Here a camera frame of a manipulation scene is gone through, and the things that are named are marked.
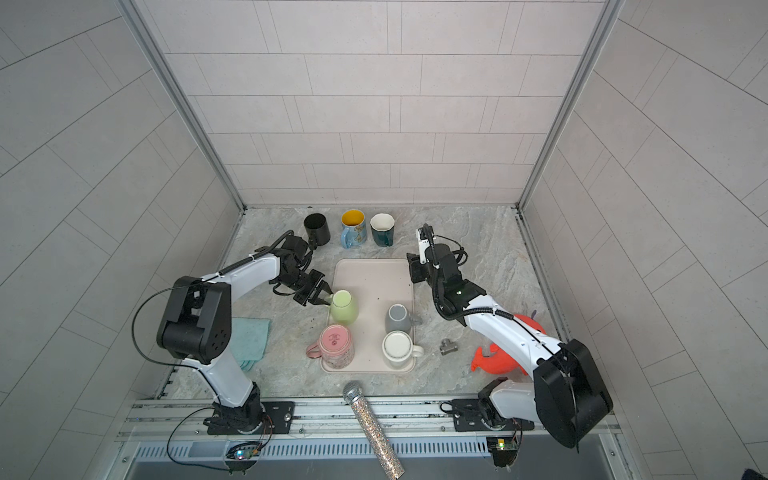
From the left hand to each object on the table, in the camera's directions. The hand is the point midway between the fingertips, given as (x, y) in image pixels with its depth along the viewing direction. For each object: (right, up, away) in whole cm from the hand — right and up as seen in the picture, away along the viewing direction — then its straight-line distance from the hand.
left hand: (343, 289), depth 88 cm
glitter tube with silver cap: (+15, -33, -25) cm, 44 cm away
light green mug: (+1, -4, -7) cm, 8 cm away
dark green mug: (+11, +18, +12) cm, 24 cm away
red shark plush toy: (+43, -18, -7) cm, 47 cm away
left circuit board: (-17, -31, -24) cm, 42 cm away
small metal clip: (+30, -14, -7) cm, 34 cm away
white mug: (+17, -13, -12) cm, 25 cm away
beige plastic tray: (+9, 0, +7) cm, 11 cm away
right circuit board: (+41, -33, -20) cm, 56 cm away
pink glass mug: (+1, -11, -16) cm, 19 cm away
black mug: (-11, +17, +12) cm, 24 cm away
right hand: (+20, +11, -5) cm, 24 cm away
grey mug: (+17, -6, -9) cm, 20 cm away
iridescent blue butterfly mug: (+2, +18, +10) cm, 21 cm away
